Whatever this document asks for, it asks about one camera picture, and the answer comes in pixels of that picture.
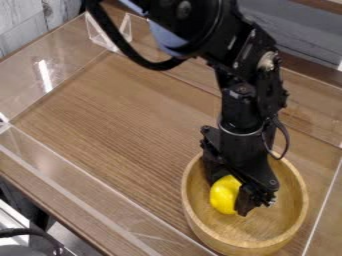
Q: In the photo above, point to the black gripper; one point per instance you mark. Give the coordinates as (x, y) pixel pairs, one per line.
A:
(239, 154)

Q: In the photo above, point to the yellow lemon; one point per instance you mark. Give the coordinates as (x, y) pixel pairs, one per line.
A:
(223, 193)

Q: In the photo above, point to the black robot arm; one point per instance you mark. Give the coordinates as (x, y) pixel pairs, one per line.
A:
(210, 29)

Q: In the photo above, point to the brown wooden bowl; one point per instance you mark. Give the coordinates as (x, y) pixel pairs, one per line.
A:
(262, 232)

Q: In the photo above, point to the clear acrylic barrier wall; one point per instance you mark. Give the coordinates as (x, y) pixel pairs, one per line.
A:
(111, 222)

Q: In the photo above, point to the clear acrylic corner bracket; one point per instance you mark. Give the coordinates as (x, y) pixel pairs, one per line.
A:
(100, 38)

